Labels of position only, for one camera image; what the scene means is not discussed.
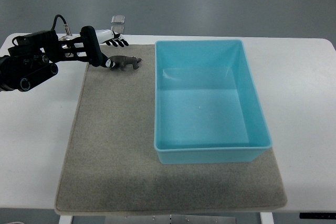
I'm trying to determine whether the brown toy hippo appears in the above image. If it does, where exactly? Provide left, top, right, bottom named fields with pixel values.
left=109, top=56, right=142, bottom=71

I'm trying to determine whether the blue plastic box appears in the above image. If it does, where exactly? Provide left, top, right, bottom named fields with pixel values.
left=154, top=39, right=272, bottom=165

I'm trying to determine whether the lower metal floor plate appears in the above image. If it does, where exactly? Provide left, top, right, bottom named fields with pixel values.
left=111, top=25, right=124, bottom=34

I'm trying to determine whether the black table control panel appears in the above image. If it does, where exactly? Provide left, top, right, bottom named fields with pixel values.
left=299, top=212, right=336, bottom=220

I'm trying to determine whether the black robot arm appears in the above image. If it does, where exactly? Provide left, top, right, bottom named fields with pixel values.
left=1, top=14, right=91, bottom=92

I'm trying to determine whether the grey felt mat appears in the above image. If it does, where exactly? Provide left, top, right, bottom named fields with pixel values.
left=55, top=45, right=287, bottom=215

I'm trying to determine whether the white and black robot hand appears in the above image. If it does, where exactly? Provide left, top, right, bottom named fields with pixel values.
left=80, top=26, right=129, bottom=68

